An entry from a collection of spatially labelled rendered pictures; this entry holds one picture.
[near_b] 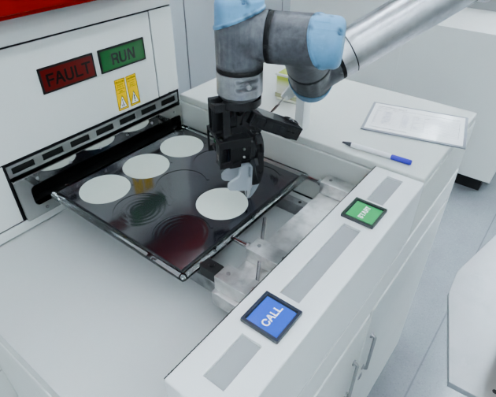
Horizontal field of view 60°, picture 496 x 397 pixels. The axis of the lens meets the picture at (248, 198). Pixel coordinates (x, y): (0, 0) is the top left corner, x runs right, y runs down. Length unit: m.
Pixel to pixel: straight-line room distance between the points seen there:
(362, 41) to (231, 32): 0.23
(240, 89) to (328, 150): 0.28
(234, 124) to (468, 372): 0.52
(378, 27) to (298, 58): 0.18
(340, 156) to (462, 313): 0.36
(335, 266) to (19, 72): 0.63
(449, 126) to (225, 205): 0.52
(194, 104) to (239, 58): 0.45
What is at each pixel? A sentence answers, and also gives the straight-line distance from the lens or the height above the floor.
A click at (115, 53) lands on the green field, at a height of 1.11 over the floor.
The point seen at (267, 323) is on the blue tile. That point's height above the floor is 0.96.
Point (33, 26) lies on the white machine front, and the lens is 0.88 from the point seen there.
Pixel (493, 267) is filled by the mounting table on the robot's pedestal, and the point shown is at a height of 0.82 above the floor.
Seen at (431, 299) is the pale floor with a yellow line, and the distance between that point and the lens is 1.98.
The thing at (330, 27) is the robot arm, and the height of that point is 1.24.
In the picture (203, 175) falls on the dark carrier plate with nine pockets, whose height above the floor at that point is 0.90.
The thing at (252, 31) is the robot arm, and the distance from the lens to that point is 0.65.
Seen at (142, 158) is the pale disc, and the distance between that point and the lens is 0.99.
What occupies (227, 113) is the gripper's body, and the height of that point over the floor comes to 1.09.
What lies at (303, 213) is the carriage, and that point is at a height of 0.88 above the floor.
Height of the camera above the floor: 1.40
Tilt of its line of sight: 37 degrees down
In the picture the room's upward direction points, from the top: straight up
